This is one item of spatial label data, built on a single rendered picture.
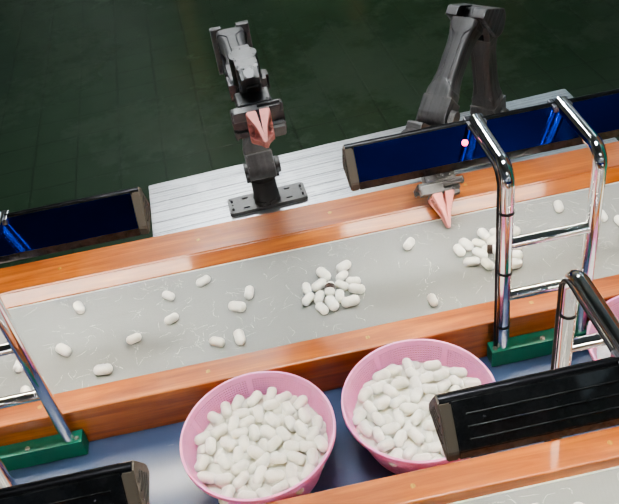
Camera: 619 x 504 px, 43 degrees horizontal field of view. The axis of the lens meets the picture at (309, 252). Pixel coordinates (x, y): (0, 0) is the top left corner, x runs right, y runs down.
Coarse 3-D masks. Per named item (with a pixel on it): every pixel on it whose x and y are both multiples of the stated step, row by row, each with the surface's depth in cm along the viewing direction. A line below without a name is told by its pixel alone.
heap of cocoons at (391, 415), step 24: (408, 360) 142; (384, 384) 139; (408, 384) 140; (432, 384) 137; (456, 384) 137; (480, 384) 136; (360, 408) 137; (384, 408) 137; (408, 408) 134; (360, 432) 133; (384, 432) 131; (408, 432) 130; (432, 432) 131; (408, 456) 127; (432, 456) 128
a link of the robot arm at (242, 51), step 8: (232, 48) 153; (240, 48) 152; (248, 48) 152; (232, 56) 150; (240, 56) 150; (248, 56) 149; (256, 56) 150; (232, 64) 150; (232, 72) 152; (264, 72) 161; (264, 80) 159; (232, 88) 159; (232, 96) 160
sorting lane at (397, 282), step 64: (576, 192) 173; (320, 256) 168; (384, 256) 165; (448, 256) 163; (576, 256) 157; (64, 320) 164; (128, 320) 161; (192, 320) 158; (256, 320) 156; (320, 320) 153; (384, 320) 151; (0, 384) 152; (64, 384) 150
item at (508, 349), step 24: (480, 120) 130; (576, 120) 126; (480, 144) 126; (600, 144) 121; (504, 168) 121; (600, 168) 122; (504, 192) 122; (600, 192) 125; (504, 216) 125; (600, 216) 128; (504, 240) 128; (528, 240) 129; (552, 240) 130; (504, 264) 131; (504, 288) 135; (528, 288) 137; (552, 288) 137; (504, 312) 139; (504, 336) 142; (528, 336) 146; (552, 336) 145; (576, 336) 145; (504, 360) 146
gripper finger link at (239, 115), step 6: (240, 108) 148; (246, 108) 147; (252, 108) 147; (258, 108) 147; (264, 108) 147; (234, 114) 146; (240, 114) 147; (258, 114) 147; (264, 114) 146; (270, 114) 147; (234, 120) 147; (240, 120) 147; (246, 120) 148; (264, 120) 145; (270, 120) 148; (264, 126) 144; (270, 126) 149; (264, 132) 144; (270, 132) 149; (270, 138) 147
